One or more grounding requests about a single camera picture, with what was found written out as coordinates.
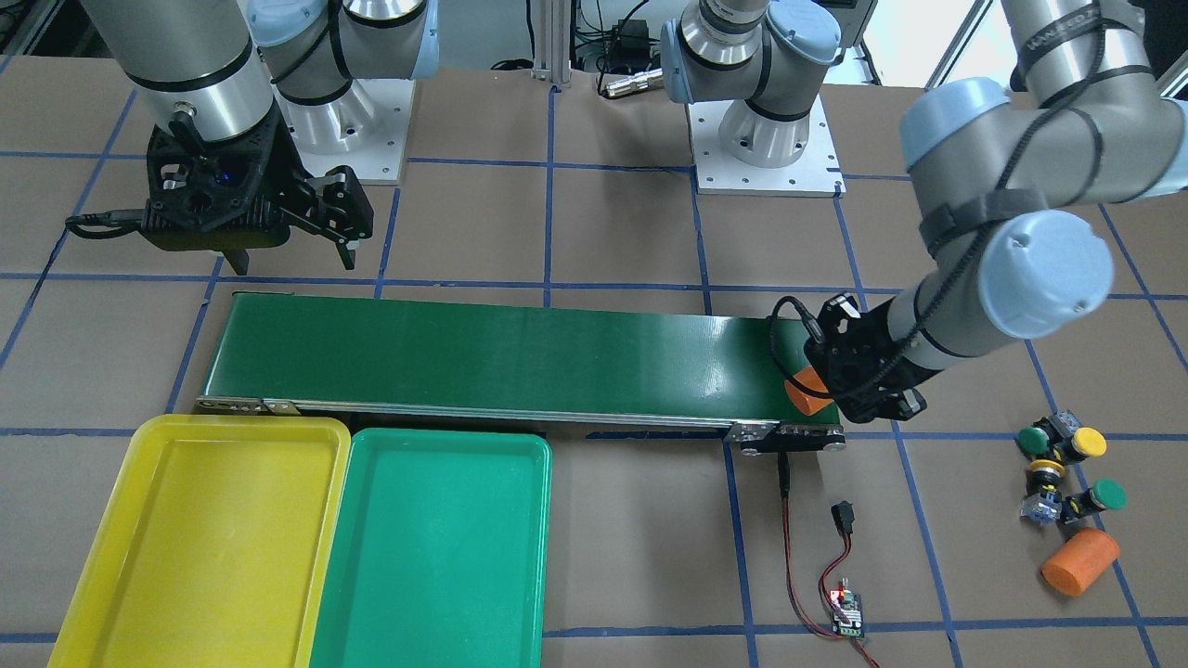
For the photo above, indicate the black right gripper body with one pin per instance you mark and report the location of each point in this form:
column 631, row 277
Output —
column 281, row 168

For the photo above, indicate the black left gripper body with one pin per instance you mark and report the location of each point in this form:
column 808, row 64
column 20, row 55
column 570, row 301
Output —
column 893, row 371

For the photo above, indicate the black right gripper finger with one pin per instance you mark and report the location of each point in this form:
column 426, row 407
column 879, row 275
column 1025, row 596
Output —
column 336, row 208
column 238, row 260

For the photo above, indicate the orange cylinder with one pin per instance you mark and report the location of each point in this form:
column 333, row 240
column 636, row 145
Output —
column 807, row 392
column 1080, row 562

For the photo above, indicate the yellow push button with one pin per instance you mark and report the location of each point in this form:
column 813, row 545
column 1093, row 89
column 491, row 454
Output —
column 1042, row 503
column 1078, row 442

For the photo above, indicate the green push button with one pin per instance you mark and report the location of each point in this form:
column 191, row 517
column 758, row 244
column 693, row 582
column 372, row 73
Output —
column 1041, row 437
column 1102, row 496

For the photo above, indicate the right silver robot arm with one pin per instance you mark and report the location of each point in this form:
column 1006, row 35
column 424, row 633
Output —
column 259, row 116

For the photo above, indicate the green conveyor belt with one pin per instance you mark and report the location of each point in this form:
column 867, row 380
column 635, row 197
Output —
column 285, row 354

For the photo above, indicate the small motor controller board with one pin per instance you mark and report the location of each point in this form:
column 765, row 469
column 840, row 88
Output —
column 846, row 611

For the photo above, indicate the yellow plastic tray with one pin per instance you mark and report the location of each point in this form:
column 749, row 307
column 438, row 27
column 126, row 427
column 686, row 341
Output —
column 213, row 548

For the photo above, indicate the green plastic tray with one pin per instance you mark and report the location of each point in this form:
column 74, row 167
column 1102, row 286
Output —
column 439, row 555

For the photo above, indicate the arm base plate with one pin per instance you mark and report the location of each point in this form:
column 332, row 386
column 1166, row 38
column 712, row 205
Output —
column 365, row 128
column 737, row 152

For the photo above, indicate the aluminium frame post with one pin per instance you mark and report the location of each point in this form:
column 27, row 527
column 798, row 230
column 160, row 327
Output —
column 552, row 36

